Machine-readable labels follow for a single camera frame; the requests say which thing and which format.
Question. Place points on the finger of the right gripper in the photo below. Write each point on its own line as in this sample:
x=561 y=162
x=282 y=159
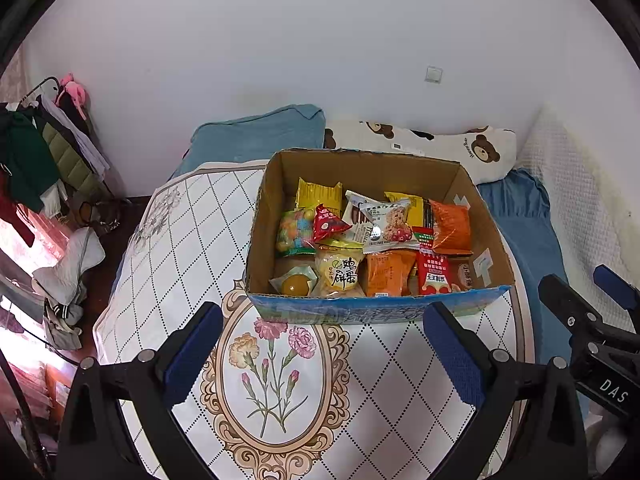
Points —
x=582 y=320
x=622 y=292

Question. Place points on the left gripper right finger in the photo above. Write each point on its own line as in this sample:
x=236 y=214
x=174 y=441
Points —
x=550 y=441

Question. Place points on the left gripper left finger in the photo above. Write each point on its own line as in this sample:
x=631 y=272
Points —
x=95 y=442

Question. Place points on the red long snack packet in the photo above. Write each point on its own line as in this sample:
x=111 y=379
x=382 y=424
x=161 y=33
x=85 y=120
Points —
x=433 y=269

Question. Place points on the orange snack packet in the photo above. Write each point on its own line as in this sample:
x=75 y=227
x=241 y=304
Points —
x=388 y=273
x=452 y=229

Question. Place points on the yellow black noodle packet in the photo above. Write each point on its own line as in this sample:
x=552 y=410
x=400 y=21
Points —
x=418 y=210

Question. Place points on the white oat cookie packet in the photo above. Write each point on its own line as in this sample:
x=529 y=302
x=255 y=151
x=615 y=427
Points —
x=390 y=228

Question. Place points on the yellow pastry snack packet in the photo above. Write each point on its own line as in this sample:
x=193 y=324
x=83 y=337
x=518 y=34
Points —
x=338 y=273

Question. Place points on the red triangular snack packet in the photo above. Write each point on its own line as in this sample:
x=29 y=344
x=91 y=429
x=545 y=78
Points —
x=327 y=224

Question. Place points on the yellow striped snack packet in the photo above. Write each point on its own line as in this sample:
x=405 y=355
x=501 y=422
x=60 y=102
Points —
x=310 y=195

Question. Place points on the colourful candy ball bag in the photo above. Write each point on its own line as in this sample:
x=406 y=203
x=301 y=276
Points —
x=295 y=235

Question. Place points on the brown biscuit packet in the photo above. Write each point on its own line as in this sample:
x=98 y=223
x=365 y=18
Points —
x=459 y=274

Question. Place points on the white chocolate wafer packet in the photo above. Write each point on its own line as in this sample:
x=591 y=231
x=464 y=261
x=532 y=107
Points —
x=360 y=226

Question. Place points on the white knit blanket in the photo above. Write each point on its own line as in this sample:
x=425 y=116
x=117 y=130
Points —
x=590 y=216

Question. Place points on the white diamond pattern quilt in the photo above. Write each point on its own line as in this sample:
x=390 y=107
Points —
x=360 y=399

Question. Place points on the white clothes pile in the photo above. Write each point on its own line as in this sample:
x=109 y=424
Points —
x=63 y=290

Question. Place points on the white bear print pillow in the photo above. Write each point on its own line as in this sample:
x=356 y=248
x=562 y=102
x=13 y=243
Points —
x=487 y=154

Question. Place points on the cardboard milk carton box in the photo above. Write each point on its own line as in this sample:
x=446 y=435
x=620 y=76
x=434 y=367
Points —
x=370 y=174

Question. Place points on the clothes rack with clothes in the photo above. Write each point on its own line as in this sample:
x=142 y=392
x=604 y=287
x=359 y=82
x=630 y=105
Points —
x=53 y=175

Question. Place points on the blue pillow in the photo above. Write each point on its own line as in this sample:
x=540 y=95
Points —
x=255 y=137

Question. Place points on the pink plush toy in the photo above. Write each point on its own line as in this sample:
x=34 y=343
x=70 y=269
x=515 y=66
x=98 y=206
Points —
x=76 y=92

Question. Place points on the white wall switch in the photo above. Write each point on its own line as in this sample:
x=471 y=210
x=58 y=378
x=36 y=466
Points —
x=433 y=75

